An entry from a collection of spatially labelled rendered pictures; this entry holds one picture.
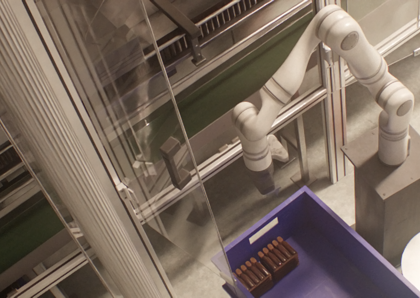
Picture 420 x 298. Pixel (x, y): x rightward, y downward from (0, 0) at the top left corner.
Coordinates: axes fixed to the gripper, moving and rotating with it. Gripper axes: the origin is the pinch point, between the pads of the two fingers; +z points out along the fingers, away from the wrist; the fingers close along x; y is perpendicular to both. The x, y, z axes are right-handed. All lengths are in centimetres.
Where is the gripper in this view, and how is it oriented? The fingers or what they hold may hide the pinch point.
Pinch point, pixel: (273, 191)
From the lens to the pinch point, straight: 215.7
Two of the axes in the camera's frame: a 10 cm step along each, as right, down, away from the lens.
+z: 1.7, 5.8, 7.9
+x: 4.5, 6.7, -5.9
